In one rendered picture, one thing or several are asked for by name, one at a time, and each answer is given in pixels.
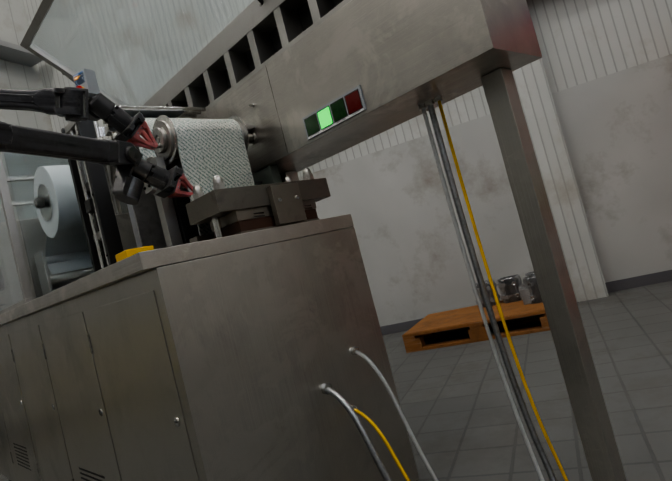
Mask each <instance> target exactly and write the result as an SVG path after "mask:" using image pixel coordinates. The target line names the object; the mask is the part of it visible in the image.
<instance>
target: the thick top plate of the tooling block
mask: <svg viewBox="0 0 672 481"><path fill-rule="evenodd" d="M290 183H298V186H299V190H300V194H301V198H302V201H306V200H313V199H314V200H315V202H317V201H320V200H323V199H325V198H328V197H330V196H331V195H330V192H329V188H328V184H327V180H326V178H319V179H309V180H300V181H291V182H281V183H272V184H262V185H253V186H244V187H234V188H225V189H215V190H212V191H211V192H209V193H207V194H205V195H203V196H201V197H199V198H197V199H195V200H194V201H192V202H190V203H188V204H186V209H187V213H188V218H189V222H190V225H197V224H204V223H210V222H211V221H212V220H211V218H214V217H222V216H225V215H227V214H229V213H231V212H234V211H236V210H243V209H250V208H257V207H264V206H271V204H270V200H269V196H268V192H267V187H269V186H272V185H281V184H290Z"/></svg>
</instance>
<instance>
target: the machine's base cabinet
mask: <svg viewBox="0 0 672 481"><path fill-rule="evenodd" d="M355 346H357V347H358V348H359V351H360V352H362V353H363V354H365V355H366V356H367V357H368V358H369V359H370V360H372V361H373V363H374V364H375V365H376V366H377V368H378V369H379V370H380V372H381V373H382V375H383V376H384V378H385V379H386V381H387V383H388V385H389V386H390V388H391V390H392V392H393V394H394V396H395V398H396V400H397V402H398V404H399V406H400V402H399V398H398V394H397V390H396V386H395V382H394V379H393V375H392V371H391V367H390V363H389V359H388V356H387V352H386V348H385V344H384V340H383V336H382V332H381V329H380V325H379V321H378V317H377V313H376V309H375V306H374V302H373V298H372V294H371V290H370V286H369V282H368V279H367V275H366V271H365V267H364V263H363V259H362V255H361V252H360V248H359V244H358V240H357V236H356V232H355V229H354V227H350V228H345V229H340V230H335V231H331V232H326V233H321V234H316V235H311V236H306V237H302V238H297V239H292V240H287V241H282V242H278V243H273V244H268V245H263V246H258V247H254V248H249V249H244V250H239V251H234V252H229V253H225V254H220V255H215V256H210V257H205V258H201V259H196V260H191V261H186V262H181V263H177V264H172V265H167V266H162V267H157V268H154V269H152V270H149V271H146V272H144V273H141V274H138V275H136V276H133V277H130V278H128V279H125V280H122V281H120V282H117V283H114V284H112V285H109V286H106V287H104V288H101V289H98V290H96V291H93V292H90V293H88V294H85V295H82V296H80V297H77V298H74V299H71V300H69V301H66V302H63V303H61V304H58V305H55V306H53V307H50V308H47V309H45V310H42V311H39V312H37V313H34V314H31V315H29V316H26V317H23V318H21V319H18V320H15V321H13V322H10V323H7V324H5V325H2V326H0V474H1V475H3V476H5V477H6V478H8V479H9V481H384V479H383V477H382V476H381V474H380V472H379V470H378V468H377V466H376V464H375V462H374V460H373V458H372V456H371V454H370V452H369V450H368V448H367V446H366V444H365V442H364V440H363V438H362V436H361V434H360V432H359V431H358V429H357V427H356V425H355V423H354V422H353V420H352V419H351V417H350V416H349V414H348V413H347V411H346V410H345V409H344V407H343V406H342V405H341V404H340V403H339V402H338V401H337V400H336V399H335V398H334V397H333V396H331V395H330V394H323V393H322V391H321V386H322V384H323V383H330V384H331V385H332V388H333V389H334V390H336V391H337V392H339V393H340V394H341V395H342V396H343V397H344V398H345V399H346V400H347V401H348V403H349V404H350V405H351V404H354V405H356V406H357V409H358V410H359V411H361V412H363V413H364V414H365V415H367V416H368V417H369V418H370V419H371V420H372V421H373V422H374V423H375V424H376V425H377V427H378V428H379V429H380V431H381V432H382V433H383V435H384V436H385V438H386V440H387V441H388V443H389V444H390V446H391V448H392V450H393V451H394V453H395V455H396V457H397V458H398V460H399V462H400V464H401V465H402V467H403V469H404V471H405V472H406V474H407V476H408V477H409V479H410V481H416V480H417V479H418V478H419V475H418V471H417V467H416V463H415V459H414V456H413V452H412V448H411V444H410V440H409V436H408V433H407V429H406V427H405V425H404V423H403V421H402V419H401V417H400V415H399V413H398V411H397V409H396V407H395V405H394V403H393V401H392V399H391V397H390V395H389V393H388V391H387V389H386V388H385V386H384V384H383V382H382V381H381V379H380V378H379V376H378V375H377V373H376V372H375V370H374V369H373V368H372V367H371V365H370V364H369V363H368V362H367V361H366V360H365V359H364V358H362V357H361V356H359V355H352V354H351V352H350V349H351V347H355ZM400 408H401V406H400Z"/></svg>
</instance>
